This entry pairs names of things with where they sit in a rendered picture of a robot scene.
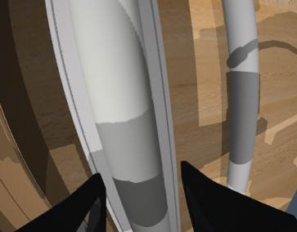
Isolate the white fluorescent tube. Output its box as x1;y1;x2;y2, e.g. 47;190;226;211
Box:
68;0;171;232

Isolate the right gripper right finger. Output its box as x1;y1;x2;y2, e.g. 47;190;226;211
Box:
181;161;297;232

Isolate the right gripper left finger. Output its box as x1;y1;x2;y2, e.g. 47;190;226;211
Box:
14;173;106;232

